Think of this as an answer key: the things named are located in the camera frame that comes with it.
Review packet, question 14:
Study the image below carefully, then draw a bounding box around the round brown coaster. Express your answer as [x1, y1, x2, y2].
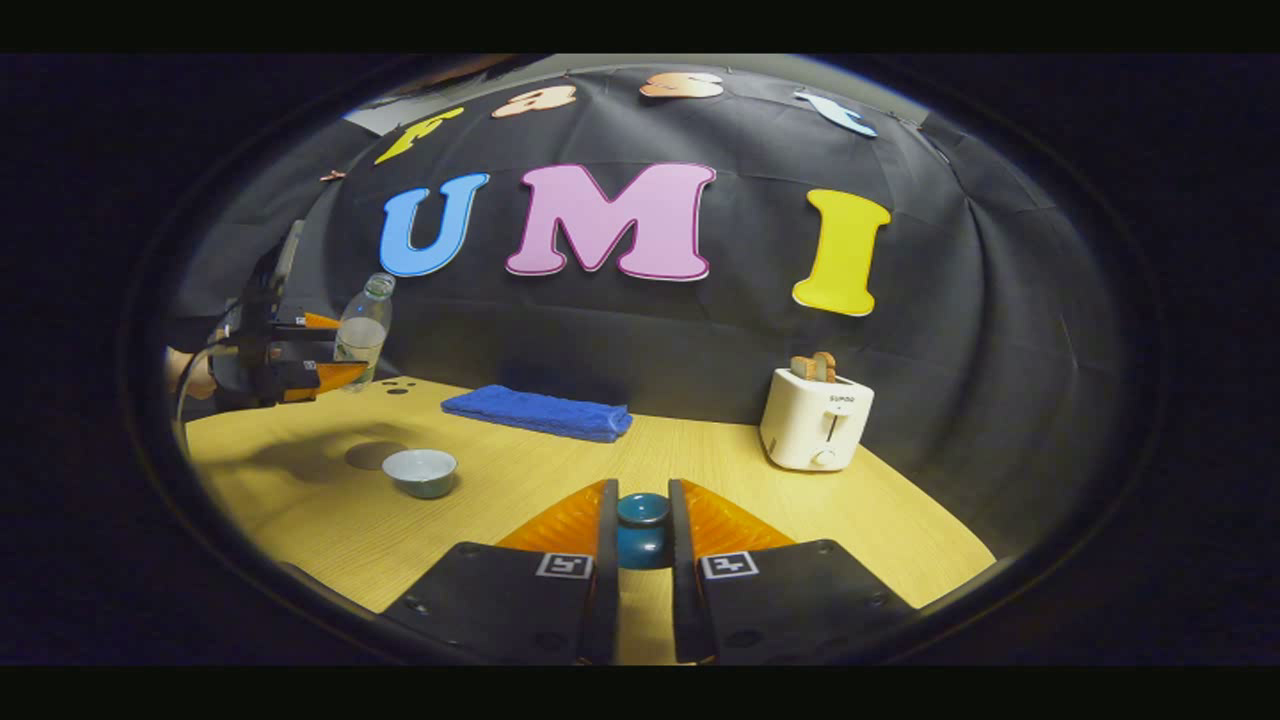
[345, 441, 411, 471]

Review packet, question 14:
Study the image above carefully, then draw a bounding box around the blue folded towel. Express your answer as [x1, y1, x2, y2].
[441, 384, 634, 444]

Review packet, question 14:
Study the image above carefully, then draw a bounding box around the clear plastic water bottle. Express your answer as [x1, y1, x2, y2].
[335, 273, 396, 393]

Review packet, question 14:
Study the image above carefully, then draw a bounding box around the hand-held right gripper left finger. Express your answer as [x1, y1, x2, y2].
[385, 478, 621, 667]

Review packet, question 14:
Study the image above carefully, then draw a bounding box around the grey cable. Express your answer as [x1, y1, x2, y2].
[176, 340, 241, 456]

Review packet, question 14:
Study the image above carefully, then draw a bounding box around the black backdrop cloth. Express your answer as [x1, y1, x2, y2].
[165, 62, 1126, 556]

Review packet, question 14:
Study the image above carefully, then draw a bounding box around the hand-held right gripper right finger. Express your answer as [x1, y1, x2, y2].
[668, 478, 916, 667]

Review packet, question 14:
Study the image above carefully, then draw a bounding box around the white teacup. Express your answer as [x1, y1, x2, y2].
[382, 448, 459, 499]

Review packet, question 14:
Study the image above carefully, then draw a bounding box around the white toaster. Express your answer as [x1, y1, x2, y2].
[759, 368, 875, 472]

